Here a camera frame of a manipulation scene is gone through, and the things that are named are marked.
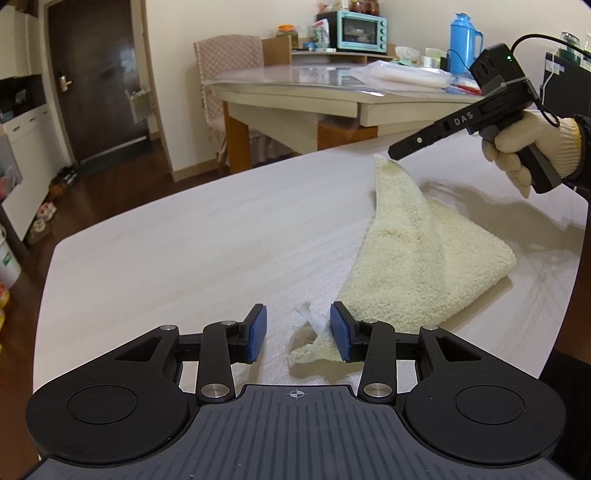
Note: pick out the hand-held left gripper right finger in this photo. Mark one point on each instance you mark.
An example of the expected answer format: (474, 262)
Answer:
(340, 334)

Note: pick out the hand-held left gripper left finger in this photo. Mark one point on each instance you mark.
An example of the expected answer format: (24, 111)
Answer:
(257, 334)

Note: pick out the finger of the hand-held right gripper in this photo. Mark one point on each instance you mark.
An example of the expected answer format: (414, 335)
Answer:
(411, 144)

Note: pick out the cream terry towel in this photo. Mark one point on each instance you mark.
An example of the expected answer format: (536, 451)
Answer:
(415, 277)

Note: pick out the person's right hand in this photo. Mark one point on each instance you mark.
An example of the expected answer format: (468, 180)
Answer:
(554, 138)

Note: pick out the blue thermos flask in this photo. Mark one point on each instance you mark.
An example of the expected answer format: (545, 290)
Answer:
(465, 44)

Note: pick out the black monitor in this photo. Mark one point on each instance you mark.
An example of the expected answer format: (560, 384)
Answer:
(572, 87)

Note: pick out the clear plastic bag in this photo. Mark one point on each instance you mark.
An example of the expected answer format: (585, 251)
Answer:
(401, 74)

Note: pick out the tissue box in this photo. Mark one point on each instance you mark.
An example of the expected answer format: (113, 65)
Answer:
(406, 54)

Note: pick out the teal toaster oven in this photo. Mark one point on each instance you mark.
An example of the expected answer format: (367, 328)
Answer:
(362, 31)

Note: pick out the clear plastic table cover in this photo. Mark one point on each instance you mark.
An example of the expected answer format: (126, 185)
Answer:
(295, 76)

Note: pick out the colourful packet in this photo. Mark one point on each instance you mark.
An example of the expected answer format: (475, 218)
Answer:
(327, 32)

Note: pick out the small cardboard box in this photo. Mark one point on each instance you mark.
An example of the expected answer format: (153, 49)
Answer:
(276, 50)

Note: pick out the quilted beige chair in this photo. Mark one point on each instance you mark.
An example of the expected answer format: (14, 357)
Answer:
(226, 55)

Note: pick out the pink sandal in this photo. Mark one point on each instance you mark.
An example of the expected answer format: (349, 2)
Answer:
(48, 211)
(38, 230)

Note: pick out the brown shoes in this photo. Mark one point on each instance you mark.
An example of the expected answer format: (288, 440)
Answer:
(56, 191)

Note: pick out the dark sneakers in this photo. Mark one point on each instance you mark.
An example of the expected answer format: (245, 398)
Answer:
(67, 176)

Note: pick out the white plastic bucket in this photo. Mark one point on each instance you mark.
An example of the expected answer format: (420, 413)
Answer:
(8, 263)

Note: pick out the white shoe cabinet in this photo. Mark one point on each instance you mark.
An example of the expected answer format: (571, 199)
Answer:
(32, 152)

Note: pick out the colourful clothes pile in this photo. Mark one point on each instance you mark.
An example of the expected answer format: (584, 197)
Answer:
(9, 182)

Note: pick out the dark brown door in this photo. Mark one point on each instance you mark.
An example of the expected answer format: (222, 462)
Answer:
(92, 69)

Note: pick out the metal door lock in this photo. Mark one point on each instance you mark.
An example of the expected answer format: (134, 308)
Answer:
(64, 82)

